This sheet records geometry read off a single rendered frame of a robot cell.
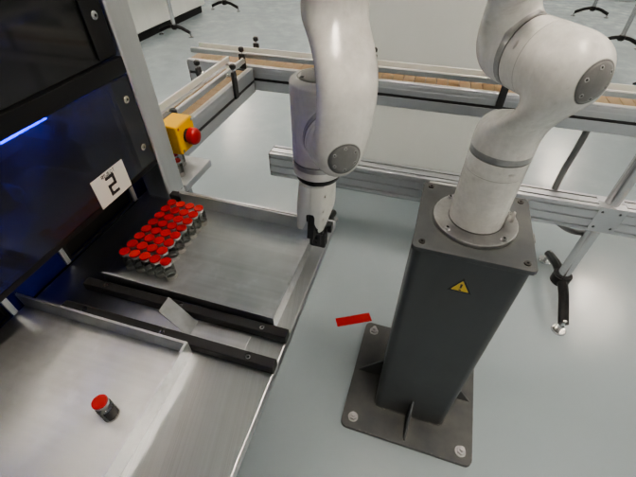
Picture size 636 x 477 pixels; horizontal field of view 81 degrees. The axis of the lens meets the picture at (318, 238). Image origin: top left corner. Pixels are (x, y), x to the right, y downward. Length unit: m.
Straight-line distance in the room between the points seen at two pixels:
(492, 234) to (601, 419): 1.09
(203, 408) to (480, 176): 0.65
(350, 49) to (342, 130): 0.09
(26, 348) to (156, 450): 0.30
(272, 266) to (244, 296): 0.09
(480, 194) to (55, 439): 0.82
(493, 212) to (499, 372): 1.01
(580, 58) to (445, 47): 1.38
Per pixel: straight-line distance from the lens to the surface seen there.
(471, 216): 0.87
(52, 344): 0.78
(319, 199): 0.63
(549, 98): 0.70
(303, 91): 0.55
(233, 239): 0.82
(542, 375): 1.84
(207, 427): 0.61
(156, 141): 0.91
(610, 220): 1.83
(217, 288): 0.74
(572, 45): 0.70
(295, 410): 1.55
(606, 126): 1.57
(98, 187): 0.80
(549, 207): 1.74
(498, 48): 0.77
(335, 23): 0.51
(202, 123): 1.26
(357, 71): 0.49
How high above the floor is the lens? 1.44
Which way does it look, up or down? 44 degrees down
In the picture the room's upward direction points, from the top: straight up
